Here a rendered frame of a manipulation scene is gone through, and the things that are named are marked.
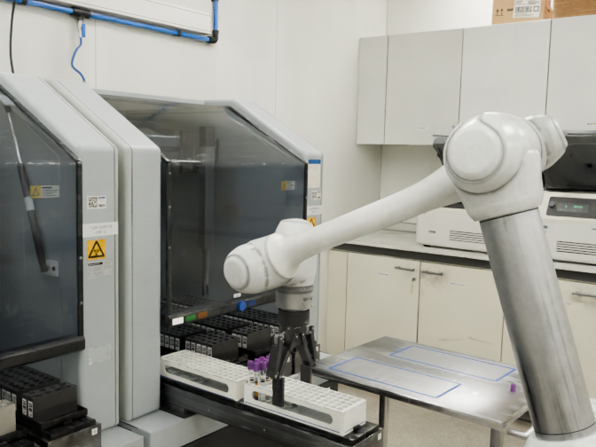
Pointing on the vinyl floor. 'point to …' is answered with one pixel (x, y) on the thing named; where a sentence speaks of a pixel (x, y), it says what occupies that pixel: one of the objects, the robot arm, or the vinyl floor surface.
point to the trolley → (432, 382)
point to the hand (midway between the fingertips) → (292, 390)
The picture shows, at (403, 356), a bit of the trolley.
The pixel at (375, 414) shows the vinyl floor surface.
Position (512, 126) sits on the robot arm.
